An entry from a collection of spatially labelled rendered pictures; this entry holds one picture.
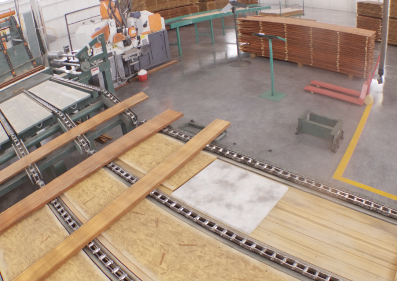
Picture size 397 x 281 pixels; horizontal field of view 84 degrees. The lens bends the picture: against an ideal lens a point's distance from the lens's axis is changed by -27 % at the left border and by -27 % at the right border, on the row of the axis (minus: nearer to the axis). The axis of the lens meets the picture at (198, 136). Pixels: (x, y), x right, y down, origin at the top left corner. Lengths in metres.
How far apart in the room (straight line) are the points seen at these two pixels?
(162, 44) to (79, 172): 5.96
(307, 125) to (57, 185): 3.11
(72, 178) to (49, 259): 0.81
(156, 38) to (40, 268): 6.77
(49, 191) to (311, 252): 1.86
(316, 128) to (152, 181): 2.52
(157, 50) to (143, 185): 6.04
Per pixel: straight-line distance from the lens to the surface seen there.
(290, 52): 7.11
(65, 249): 1.74
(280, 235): 1.62
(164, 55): 7.92
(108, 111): 3.02
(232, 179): 1.95
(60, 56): 6.23
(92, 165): 2.33
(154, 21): 7.37
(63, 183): 2.26
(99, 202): 2.00
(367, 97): 5.38
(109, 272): 1.59
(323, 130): 3.85
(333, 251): 1.59
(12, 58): 7.29
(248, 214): 1.70
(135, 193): 1.90
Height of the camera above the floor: 2.07
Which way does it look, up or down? 30 degrees down
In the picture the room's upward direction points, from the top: 7 degrees counter-clockwise
